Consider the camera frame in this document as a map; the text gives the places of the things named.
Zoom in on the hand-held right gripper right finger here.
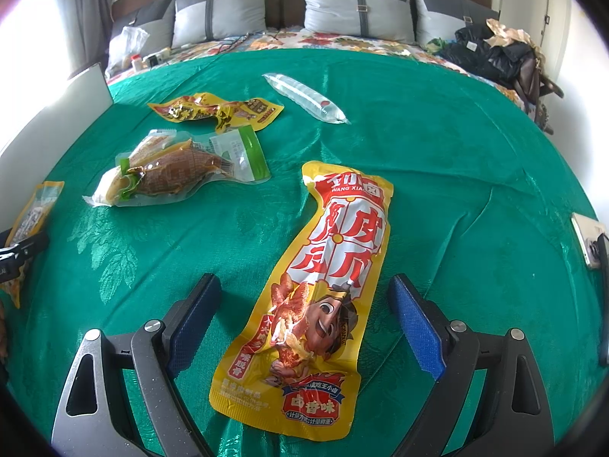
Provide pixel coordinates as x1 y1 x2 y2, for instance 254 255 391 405
386 273 557 457

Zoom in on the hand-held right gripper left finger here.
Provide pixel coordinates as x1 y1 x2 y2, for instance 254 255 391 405
51 273 223 457

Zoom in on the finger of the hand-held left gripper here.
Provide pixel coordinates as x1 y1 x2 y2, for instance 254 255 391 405
0 231 49 262

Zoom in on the yellow-edged clear peanut packet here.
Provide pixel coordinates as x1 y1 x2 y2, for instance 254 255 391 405
0 181 65 308

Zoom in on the large yellow red snack packet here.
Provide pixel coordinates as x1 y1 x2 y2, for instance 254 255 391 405
209 161 395 441

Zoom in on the white cardboard box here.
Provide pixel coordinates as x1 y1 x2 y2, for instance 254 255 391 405
0 63 115 172

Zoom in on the clear tofu snack packet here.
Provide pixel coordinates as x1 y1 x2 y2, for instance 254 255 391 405
82 133 191 209

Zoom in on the green-edged clear meat packet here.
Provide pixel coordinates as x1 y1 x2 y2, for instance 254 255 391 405
116 126 273 198

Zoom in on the smartphone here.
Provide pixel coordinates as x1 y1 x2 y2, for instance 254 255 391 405
570 213 606 270

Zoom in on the small dark yellow snack packet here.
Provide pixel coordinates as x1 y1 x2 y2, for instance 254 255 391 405
147 92 285 135

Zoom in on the clear plastic bag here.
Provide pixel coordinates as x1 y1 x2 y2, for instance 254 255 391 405
105 25 149 77

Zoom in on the small white device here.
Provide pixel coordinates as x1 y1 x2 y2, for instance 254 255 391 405
143 49 173 68

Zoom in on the grey curtain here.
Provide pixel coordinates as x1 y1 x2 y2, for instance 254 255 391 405
50 0 115 79

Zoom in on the grey two-tone pillow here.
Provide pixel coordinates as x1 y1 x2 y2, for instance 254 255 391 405
411 0 500 46
172 0 272 48
297 0 417 43
108 0 177 65

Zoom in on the clear long snack packet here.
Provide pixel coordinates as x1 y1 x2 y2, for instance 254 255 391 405
263 72 351 125

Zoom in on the brown handbag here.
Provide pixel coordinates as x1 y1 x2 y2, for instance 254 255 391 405
514 45 564 136

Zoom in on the black clothing pile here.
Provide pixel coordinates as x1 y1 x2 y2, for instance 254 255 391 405
440 26 529 89

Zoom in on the floral bedsheet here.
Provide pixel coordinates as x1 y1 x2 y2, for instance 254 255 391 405
105 29 538 110

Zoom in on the beige crumpled cloth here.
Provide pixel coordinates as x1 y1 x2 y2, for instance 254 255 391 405
485 18 534 46

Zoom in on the white door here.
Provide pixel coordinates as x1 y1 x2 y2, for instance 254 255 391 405
537 0 572 77

